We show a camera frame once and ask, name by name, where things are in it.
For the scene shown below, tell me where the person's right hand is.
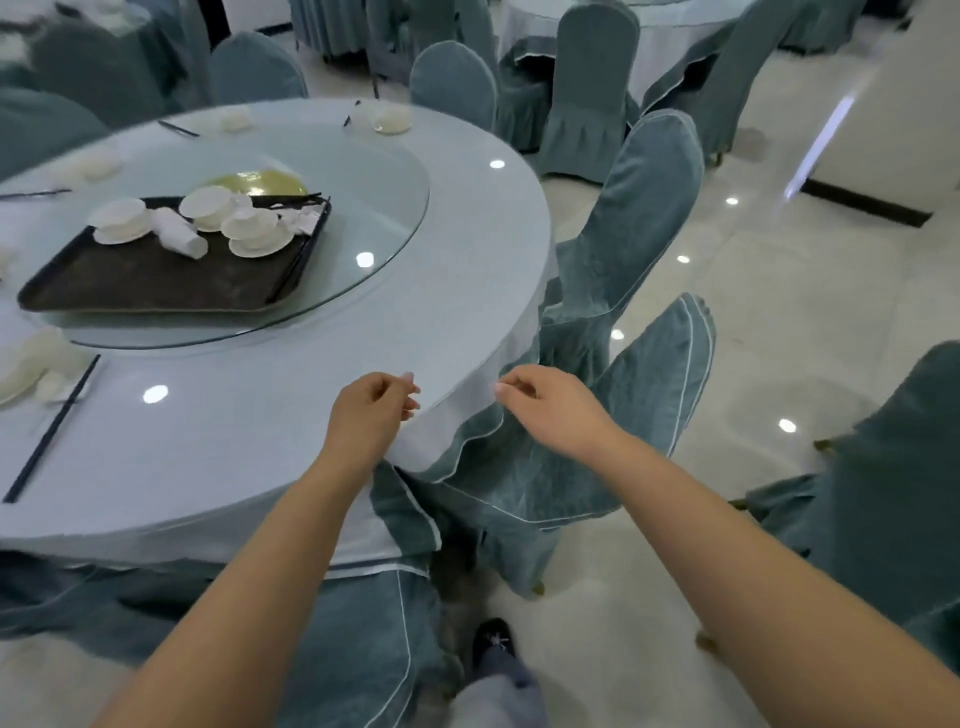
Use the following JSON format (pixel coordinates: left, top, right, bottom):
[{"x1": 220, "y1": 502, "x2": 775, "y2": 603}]
[{"x1": 494, "y1": 365, "x2": 628, "y2": 470}]

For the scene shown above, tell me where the person's left hand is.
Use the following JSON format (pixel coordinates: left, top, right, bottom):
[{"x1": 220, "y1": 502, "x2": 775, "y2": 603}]
[{"x1": 318, "y1": 371, "x2": 423, "y2": 478}]

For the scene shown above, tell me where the heap of small white pieces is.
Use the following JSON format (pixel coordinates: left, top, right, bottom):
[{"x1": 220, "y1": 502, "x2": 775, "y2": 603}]
[{"x1": 273, "y1": 200, "x2": 328, "y2": 238}]

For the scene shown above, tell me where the bunch of black chopsticks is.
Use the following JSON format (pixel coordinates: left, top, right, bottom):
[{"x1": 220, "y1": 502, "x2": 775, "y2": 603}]
[{"x1": 258, "y1": 192, "x2": 333, "y2": 294}]

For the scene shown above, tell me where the black tray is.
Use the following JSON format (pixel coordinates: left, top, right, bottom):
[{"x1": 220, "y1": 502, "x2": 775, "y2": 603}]
[{"x1": 16, "y1": 193, "x2": 333, "y2": 315}]

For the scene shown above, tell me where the cluster of white cups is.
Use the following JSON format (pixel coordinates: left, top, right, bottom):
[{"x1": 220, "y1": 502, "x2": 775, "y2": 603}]
[{"x1": 152, "y1": 206, "x2": 210, "y2": 262}]

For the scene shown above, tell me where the person's left forearm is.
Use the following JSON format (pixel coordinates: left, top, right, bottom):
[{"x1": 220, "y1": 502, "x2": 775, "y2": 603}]
[{"x1": 89, "y1": 453, "x2": 376, "y2": 728}]

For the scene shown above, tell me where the person's right forearm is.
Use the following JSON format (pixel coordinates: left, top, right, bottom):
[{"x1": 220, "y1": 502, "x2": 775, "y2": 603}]
[{"x1": 599, "y1": 434, "x2": 960, "y2": 728}]

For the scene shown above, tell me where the white round table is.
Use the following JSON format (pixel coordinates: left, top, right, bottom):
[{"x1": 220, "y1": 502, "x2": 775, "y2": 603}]
[{"x1": 0, "y1": 97, "x2": 560, "y2": 579}]

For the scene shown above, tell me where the glass lazy susan turntable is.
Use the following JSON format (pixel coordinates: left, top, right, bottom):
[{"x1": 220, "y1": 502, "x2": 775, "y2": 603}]
[{"x1": 18, "y1": 123, "x2": 433, "y2": 352}]

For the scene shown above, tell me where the person's black shoe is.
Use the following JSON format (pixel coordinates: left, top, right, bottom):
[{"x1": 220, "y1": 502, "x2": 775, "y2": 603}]
[{"x1": 472, "y1": 617, "x2": 519, "y2": 669}]

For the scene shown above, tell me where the gold turntable base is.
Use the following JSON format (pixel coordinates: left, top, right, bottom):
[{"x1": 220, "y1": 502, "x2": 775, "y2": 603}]
[{"x1": 198, "y1": 168, "x2": 310, "y2": 198}]

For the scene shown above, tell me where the teal draped table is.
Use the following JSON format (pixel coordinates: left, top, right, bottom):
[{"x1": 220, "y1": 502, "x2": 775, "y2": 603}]
[{"x1": 288, "y1": 0, "x2": 369, "y2": 61}]

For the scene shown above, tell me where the white square pillar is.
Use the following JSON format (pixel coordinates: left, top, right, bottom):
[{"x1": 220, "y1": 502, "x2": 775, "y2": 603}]
[{"x1": 783, "y1": 0, "x2": 960, "y2": 230}]

